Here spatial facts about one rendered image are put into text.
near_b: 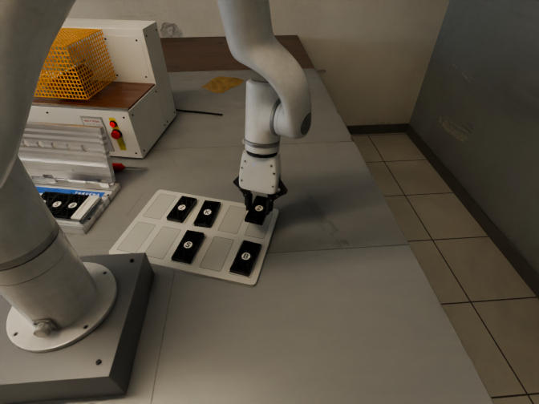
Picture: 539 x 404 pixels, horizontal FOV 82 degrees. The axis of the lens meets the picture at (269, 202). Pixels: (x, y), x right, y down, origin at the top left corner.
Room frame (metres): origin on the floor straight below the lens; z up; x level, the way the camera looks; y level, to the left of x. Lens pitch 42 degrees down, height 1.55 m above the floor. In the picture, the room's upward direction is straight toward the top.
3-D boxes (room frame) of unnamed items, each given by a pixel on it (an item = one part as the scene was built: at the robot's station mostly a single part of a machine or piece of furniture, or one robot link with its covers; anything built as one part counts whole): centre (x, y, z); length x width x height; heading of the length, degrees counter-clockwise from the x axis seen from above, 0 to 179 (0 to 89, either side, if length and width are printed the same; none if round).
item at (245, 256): (0.48, 0.06, 0.92); 0.10 x 0.05 x 0.01; 163
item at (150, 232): (0.58, 0.20, 0.90); 0.40 x 0.27 x 0.01; 76
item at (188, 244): (0.52, 0.21, 0.92); 0.10 x 0.05 x 0.01; 167
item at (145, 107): (1.16, 0.61, 1.09); 0.75 x 0.40 x 0.38; 82
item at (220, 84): (1.67, 0.26, 0.91); 0.22 x 0.18 x 0.02; 151
